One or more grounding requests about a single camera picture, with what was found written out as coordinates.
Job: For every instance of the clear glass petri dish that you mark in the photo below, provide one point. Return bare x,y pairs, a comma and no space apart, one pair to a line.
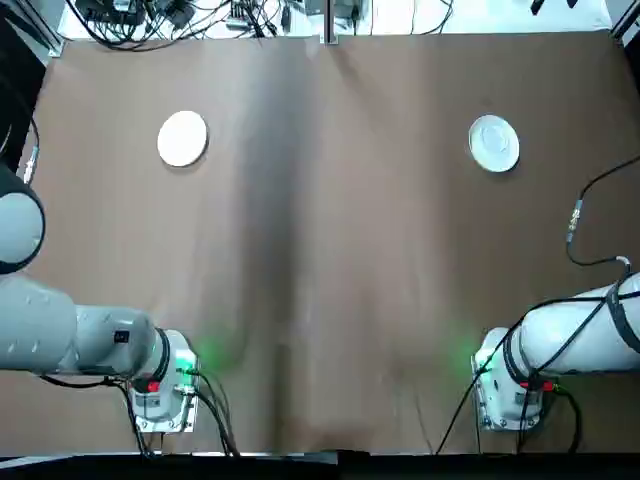
496,137

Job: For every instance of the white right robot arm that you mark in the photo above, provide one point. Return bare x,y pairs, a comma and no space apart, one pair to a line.
575,335

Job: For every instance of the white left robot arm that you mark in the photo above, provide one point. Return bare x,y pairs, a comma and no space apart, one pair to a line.
100,340

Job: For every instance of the plain white round plate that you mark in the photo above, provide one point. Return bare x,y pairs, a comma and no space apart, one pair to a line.
182,139

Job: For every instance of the grey electronics box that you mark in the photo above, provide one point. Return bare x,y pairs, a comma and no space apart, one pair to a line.
345,7

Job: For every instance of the small grey box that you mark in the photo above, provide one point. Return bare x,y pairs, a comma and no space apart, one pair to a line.
315,6

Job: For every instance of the grey usb hub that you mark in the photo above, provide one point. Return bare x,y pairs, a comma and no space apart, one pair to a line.
239,14

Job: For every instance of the black power adapter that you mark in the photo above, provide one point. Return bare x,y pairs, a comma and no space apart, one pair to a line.
179,12

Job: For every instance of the black power strip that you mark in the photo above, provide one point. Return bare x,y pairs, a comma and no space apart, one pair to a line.
107,11

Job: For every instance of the aluminium frame post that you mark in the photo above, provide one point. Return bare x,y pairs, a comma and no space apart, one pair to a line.
330,20

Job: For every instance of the aluminium frame rail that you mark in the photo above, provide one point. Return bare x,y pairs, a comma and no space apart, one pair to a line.
625,25
56,40

